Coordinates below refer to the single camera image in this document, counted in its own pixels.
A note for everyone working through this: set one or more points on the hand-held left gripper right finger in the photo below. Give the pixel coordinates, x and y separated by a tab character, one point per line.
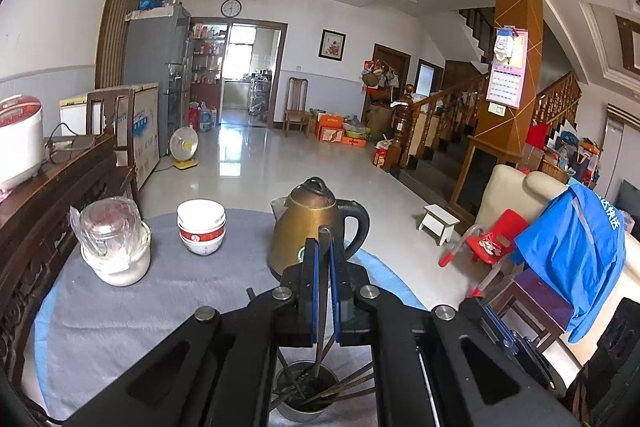
334	302

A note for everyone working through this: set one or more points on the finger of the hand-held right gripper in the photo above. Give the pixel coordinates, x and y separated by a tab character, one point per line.
495	324

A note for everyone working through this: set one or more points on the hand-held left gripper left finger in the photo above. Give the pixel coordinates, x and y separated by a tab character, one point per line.
313	294

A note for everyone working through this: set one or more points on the pile of dark chopsticks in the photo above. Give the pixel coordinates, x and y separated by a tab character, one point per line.
292	377

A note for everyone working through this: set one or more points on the grey metal chopstick holder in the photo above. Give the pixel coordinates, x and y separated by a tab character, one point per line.
305	414

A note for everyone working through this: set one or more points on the dark wooden stool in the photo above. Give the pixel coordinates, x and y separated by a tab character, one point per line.
540	297

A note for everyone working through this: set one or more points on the light blue table cloth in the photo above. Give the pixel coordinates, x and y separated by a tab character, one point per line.
390	282

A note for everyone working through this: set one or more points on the golden electric kettle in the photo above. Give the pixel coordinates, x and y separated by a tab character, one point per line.
300	232

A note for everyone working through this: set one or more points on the red plastic child chair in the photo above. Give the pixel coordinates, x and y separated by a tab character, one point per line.
500	232

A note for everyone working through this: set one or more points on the blue jacket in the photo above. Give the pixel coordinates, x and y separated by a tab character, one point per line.
575	257

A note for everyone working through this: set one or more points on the small white stool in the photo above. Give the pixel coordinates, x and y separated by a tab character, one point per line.
440	217

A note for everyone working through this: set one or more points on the white bowl red band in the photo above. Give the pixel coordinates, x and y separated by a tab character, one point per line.
200	214
202	244

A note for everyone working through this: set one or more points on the cream sofa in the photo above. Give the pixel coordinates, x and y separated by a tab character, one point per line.
505	192

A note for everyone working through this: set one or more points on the grey table cloth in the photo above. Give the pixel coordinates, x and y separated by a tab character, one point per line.
150	307

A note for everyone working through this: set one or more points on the orange cardboard box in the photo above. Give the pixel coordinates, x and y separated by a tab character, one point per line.
330	127

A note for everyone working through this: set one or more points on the brown wooden chair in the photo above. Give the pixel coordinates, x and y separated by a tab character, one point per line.
297	112

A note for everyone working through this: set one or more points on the white ceramic pot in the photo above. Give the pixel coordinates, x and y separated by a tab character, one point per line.
122	272

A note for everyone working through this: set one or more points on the small round heater fan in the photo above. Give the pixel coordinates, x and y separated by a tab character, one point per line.
184	142

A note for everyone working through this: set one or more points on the blue water jug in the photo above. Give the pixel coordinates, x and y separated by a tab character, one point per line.
206	119

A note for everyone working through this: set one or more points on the wooden stair railing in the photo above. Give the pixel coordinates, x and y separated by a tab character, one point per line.
440	112

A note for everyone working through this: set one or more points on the white chest freezer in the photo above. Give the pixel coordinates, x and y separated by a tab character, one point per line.
145	132

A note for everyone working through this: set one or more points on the framed flower picture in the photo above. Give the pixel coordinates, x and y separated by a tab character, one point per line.
332	44

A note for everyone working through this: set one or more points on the dark carved wooden sideboard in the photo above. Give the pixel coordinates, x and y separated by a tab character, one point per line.
45	232

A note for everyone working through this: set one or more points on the dark wooden chair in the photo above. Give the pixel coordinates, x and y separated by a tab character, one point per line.
107	94

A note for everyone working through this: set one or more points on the grey refrigerator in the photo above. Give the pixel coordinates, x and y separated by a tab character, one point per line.
150	57

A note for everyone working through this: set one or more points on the white rice cooker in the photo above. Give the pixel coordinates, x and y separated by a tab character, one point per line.
17	137

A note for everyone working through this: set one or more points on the white light switch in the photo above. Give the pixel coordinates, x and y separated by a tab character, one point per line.
496	109

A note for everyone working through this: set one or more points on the pink wall calendar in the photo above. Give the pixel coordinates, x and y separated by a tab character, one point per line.
507	77

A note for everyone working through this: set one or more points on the round wall clock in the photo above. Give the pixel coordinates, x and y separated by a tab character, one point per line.
231	8

